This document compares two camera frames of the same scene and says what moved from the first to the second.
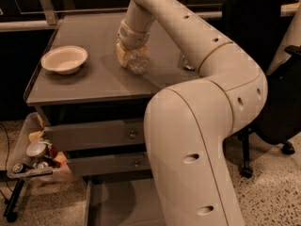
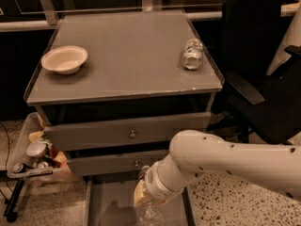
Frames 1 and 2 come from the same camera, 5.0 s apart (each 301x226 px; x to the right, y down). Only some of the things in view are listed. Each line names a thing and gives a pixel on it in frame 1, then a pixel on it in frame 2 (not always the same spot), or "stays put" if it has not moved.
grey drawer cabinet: [99, 111] stays put
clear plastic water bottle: [138, 58] -> [151, 212]
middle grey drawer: [109, 166] stays put
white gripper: [133, 37] -> [153, 183]
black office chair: [250, 15] stays put
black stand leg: [9, 213] stays put
